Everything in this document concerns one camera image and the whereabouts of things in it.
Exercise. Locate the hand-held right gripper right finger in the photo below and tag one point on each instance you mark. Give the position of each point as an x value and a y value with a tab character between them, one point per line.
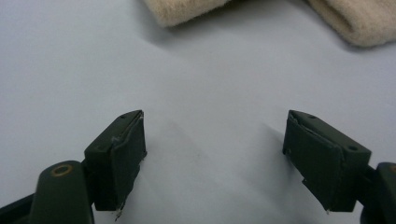
323	161

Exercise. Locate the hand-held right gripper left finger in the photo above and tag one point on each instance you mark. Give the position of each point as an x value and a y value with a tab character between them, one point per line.
120	161

